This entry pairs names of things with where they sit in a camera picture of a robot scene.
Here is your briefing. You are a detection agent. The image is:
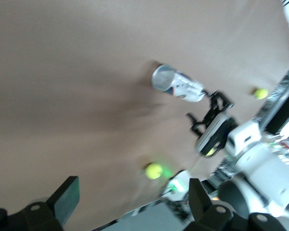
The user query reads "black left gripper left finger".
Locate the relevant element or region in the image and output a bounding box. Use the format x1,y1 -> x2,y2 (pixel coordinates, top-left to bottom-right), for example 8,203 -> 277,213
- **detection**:
45,176 -> 80,226

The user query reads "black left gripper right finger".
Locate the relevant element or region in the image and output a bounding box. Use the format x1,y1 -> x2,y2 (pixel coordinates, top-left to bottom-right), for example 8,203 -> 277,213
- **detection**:
188,178 -> 214,223

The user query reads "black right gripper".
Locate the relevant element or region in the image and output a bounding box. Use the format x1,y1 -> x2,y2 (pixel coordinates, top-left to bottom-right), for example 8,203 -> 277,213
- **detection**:
186,90 -> 234,136

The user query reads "white blue tennis ball can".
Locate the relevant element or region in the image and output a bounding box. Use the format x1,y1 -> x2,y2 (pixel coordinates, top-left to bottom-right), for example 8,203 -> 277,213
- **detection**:
151,64 -> 206,103

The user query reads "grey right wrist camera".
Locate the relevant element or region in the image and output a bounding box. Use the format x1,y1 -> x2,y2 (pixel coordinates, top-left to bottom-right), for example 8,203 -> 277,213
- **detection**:
194,117 -> 235,157

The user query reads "aluminium frame strut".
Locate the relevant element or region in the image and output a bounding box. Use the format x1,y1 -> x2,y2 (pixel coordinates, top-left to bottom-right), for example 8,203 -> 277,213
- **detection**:
255,60 -> 289,126

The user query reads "black flat panel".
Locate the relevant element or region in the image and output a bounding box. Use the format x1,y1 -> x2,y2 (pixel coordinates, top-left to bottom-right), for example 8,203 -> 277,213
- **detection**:
266,91 -> 289,133

